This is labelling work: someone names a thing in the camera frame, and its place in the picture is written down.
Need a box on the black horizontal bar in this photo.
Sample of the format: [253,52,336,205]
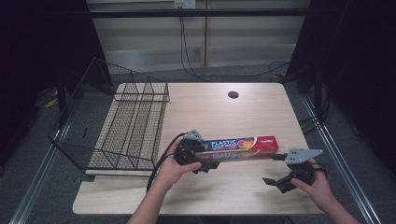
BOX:
[89,7,313,19]

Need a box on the black curtain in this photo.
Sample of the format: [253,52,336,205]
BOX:
[0,0,114,167]
[281,0,396,176]

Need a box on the person's left hand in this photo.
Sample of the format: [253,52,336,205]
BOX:
[154,139,204,191]

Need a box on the black wire basket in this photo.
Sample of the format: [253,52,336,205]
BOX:
[48,57,171,177]

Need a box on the aluminium floor rail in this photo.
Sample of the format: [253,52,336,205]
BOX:
[8,122,73,224]
[300,95,383,224]

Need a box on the person's right hand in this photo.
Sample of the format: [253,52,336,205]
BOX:
[290,158,337,215]

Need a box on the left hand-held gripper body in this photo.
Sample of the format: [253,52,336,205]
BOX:
[173,129,206,166]

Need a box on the white wall socket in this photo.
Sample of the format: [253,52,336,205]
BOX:
[174,0,197,9]

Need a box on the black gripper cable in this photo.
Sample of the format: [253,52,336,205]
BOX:
[146,132,187,192]

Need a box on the bundle of black floor cables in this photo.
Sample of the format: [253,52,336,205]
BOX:
[298,114,325,135]

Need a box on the black hanging wall cable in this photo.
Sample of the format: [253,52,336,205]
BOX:
[178,15,292,83]

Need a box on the red and blue plastic wrap box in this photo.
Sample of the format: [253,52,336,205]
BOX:
[195,135,280,163]

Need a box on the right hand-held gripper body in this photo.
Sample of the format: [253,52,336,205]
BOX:
[275,147,325,194]

